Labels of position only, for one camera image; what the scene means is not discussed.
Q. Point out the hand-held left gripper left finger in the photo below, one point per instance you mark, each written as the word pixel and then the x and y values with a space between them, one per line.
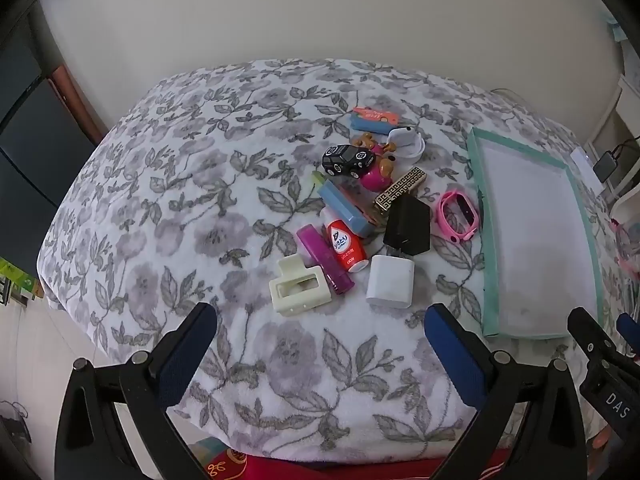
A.
pixel 184 347

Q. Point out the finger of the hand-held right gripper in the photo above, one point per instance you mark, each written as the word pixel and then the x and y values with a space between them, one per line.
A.
pixel 629 331
pixel 587 335

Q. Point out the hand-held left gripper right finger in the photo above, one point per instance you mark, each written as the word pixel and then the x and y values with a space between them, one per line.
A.
pixel 456 360

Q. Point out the white power adapter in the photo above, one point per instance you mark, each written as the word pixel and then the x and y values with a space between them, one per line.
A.
pixel 390 282

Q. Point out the cream hair claw clip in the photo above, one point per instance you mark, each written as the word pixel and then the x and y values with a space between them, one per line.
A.
pixel 280 286

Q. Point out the teal-rimmed white box tray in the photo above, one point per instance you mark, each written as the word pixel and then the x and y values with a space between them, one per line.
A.
pixel 530 220

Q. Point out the pink wrist watch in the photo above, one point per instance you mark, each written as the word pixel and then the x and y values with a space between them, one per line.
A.
pixel 442 217

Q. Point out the black charger block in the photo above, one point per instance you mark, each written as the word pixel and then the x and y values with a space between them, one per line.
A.
pixel 407 225

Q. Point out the red and white bottle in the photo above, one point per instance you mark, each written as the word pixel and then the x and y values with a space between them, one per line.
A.
pixel 345 247

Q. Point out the purple lip balm tube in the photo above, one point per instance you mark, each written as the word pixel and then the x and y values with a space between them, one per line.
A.
pixel 325 260

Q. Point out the gold patterned lighter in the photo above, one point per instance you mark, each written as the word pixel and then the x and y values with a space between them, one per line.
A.
pixel 400 187

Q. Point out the pink ball toy figure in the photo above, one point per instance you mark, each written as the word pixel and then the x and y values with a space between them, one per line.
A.
pixel 374 178

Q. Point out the black toy car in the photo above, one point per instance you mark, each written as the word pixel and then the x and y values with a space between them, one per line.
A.
pixel 345 159

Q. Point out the small orange blue case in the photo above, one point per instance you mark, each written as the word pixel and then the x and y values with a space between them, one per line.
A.
pixel 372 115

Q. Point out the clear bag with pink items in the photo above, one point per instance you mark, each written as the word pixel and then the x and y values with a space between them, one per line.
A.
pixel 627 250

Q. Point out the red patterned cloth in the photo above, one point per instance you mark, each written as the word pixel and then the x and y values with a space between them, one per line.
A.
pixel 350 467

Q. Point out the grey floral blanket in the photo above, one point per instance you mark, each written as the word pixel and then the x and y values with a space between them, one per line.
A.
pixel 200 185

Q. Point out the grey power bank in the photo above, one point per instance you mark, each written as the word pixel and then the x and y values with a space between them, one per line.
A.
pixel 606 166

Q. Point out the white power bank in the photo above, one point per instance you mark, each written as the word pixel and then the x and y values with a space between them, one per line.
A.
pixel 582 160

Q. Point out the green boxes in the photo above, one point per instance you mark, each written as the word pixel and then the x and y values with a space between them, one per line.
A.
pixel 17 280

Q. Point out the dark cabinet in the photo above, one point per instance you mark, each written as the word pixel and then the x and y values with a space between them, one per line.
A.
pixel 30 135

